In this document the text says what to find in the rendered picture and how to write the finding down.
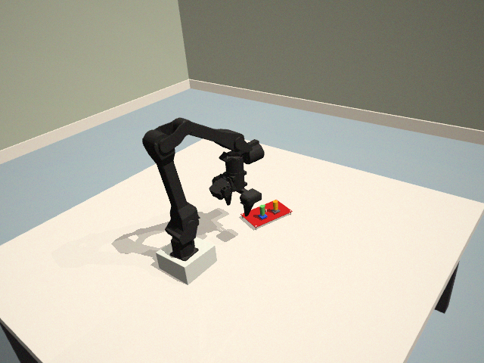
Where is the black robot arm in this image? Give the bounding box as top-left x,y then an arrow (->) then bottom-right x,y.
142,117 -> 265,261

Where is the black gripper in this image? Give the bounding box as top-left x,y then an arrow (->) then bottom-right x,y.
222,170 -> 262,217

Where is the red circuit board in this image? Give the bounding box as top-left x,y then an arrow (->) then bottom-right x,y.
241,200 -> 293,230

